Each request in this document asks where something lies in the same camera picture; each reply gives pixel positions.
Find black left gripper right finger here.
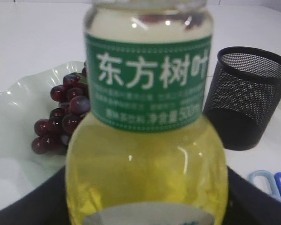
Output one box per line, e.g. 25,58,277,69
224,167,281,225

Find black mesh pen holder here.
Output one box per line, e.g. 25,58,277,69
203,46,281,151

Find pale green wavy glass plate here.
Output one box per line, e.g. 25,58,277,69
0,61,84,210

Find yellow tea bottle green label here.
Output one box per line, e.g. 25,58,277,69
65,0,228,225

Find blue scissors with sheath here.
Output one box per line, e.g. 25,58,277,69
248,170,281,202

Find purple artificial grape bunch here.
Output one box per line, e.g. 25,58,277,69
31,63,91,154

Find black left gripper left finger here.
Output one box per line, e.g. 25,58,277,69
0,167,70,225

